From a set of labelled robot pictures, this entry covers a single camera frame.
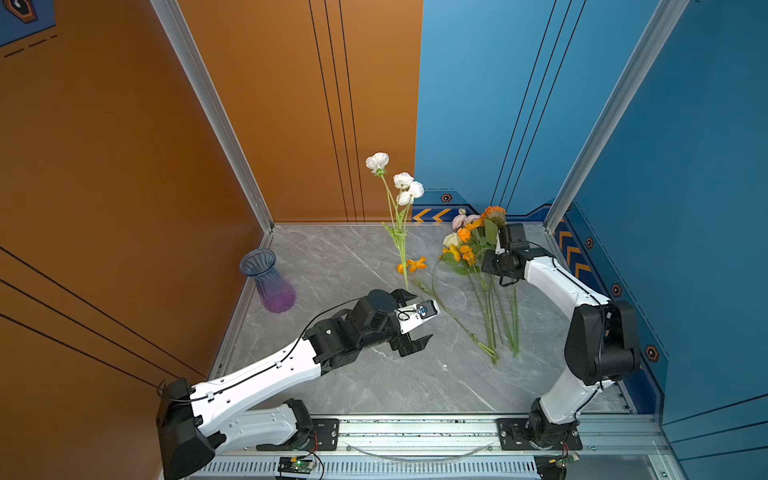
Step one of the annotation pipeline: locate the small orange flower stem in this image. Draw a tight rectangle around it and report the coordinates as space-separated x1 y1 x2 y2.
440 218 497 350

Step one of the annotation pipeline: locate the green circuit board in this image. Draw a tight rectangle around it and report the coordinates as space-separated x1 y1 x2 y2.
276 457 318 479

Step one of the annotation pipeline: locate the purple glass vase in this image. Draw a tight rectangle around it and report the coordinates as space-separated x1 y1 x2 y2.
239 248 296 313

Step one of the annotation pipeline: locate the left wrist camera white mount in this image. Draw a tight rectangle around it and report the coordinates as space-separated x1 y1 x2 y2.
395 299 440 334

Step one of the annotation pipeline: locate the orange poppy flower stem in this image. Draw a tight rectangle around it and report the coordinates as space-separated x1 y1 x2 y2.
397 257 500 365

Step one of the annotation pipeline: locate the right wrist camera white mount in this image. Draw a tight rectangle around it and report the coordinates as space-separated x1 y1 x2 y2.
495 223 528 254

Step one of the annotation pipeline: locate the aluminium corner post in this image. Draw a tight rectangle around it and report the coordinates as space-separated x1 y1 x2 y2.
150 0 275 237
543 0 689 234

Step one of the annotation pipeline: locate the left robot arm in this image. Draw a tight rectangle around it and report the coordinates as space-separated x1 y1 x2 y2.
156 289 441 479

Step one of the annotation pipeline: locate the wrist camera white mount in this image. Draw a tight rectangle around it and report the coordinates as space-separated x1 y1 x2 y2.
395 299 440 334
495 223 528 254

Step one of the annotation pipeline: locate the aluminium corner post left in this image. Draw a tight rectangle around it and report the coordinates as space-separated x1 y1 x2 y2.
150 0 275 237

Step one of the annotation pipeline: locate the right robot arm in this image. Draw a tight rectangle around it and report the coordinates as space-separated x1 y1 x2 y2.
482 247 642 449

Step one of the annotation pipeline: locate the pink rose flower stem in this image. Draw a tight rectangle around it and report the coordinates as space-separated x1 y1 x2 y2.
441 206 521 364

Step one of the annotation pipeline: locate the aluminium corner post right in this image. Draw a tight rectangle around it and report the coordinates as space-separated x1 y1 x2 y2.
543 0 689 234

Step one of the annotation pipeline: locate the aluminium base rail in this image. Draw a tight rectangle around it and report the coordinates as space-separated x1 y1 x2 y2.
194 413 685 479

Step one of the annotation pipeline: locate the white ranunculus flower stem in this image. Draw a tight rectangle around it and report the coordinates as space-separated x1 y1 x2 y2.
365 152 425 289

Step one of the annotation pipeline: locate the orange gerbera flower stem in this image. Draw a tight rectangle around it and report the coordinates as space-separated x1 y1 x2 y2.
481 206 507 243

